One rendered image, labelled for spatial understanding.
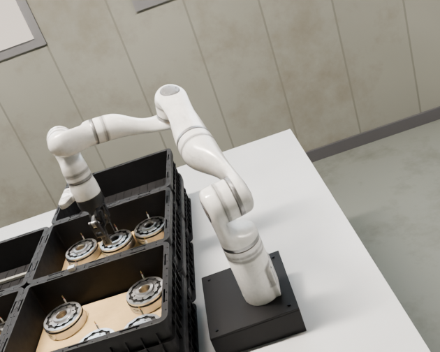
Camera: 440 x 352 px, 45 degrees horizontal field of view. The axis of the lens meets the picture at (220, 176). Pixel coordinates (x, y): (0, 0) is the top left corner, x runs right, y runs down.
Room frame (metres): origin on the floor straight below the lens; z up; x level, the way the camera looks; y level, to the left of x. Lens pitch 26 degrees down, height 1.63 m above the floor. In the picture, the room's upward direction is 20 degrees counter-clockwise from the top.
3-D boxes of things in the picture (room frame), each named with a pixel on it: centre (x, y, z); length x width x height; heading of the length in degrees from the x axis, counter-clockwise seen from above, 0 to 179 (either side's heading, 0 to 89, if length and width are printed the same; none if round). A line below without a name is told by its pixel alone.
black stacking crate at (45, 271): (1.32, 0.37, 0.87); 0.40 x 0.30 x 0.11; 85
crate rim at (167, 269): (1.03, 0.39, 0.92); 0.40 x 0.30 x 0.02; 85
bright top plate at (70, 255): (1.40, 0.47, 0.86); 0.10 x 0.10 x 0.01
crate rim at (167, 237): (1.32, 0.37, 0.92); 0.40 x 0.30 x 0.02; 85
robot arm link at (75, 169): (1.36, 0.37, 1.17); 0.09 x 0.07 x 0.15; 12
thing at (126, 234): (1.38, 0.36, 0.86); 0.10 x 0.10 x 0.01
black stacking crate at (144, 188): (1.62, 0.34, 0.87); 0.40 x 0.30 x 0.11; 85
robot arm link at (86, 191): (1.35, 0.38, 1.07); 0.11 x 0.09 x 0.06; 85
